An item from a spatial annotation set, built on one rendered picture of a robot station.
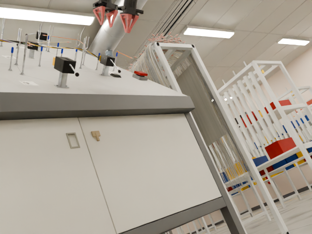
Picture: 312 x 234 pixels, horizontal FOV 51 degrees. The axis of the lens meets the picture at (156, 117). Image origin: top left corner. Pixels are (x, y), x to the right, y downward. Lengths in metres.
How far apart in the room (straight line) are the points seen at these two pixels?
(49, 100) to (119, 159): 0.30
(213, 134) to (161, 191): 1.13
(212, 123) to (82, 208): 1.43
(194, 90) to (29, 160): 1.57
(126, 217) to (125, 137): 0.29
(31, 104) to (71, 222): 0.35
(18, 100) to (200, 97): 1.52
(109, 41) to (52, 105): 3.59
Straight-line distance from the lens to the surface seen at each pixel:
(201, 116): 2.31
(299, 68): 9.92
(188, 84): 2.38
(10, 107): 0.99
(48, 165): 0.99
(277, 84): 10.24
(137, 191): 1.12
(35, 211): 0.93
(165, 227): 1.14
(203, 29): 5.97
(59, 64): 1.16
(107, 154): 1.11
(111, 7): 1.58
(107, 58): 1.50
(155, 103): 1.32
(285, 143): 4.21
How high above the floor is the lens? 0.35
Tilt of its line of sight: 19 degrees up
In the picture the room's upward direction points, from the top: 23 degrees counter-clockwise
